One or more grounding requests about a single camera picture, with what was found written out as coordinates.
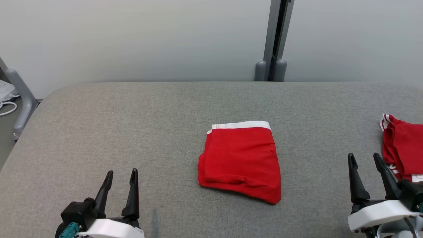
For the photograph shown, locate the white flat box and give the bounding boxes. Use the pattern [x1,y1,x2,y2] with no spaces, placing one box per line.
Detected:
[0,80,17,101]

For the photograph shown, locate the white cable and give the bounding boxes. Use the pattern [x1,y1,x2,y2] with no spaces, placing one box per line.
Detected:
[0,101,18,116]

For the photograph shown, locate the teal cable connector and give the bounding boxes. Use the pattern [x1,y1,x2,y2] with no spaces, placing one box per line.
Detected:
[59,222,80,238]

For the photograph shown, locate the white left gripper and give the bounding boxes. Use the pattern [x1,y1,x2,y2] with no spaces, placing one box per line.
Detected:
[78,169,145,238]

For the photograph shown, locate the red shorts with white trim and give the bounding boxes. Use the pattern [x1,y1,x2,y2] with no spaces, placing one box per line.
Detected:
[198,121,282,205]

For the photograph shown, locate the red Bulls basketball jersey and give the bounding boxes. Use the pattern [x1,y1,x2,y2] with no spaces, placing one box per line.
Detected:
[380,114,423,182]

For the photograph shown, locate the grey metal frame leg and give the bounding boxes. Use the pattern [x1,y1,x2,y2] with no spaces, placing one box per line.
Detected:
[0,58,38,141]

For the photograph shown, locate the grey partition post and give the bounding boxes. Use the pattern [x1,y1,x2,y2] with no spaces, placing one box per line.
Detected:
[254,0,294,82]

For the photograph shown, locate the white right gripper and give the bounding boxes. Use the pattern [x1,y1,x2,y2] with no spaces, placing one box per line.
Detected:
[348,152,422,232]

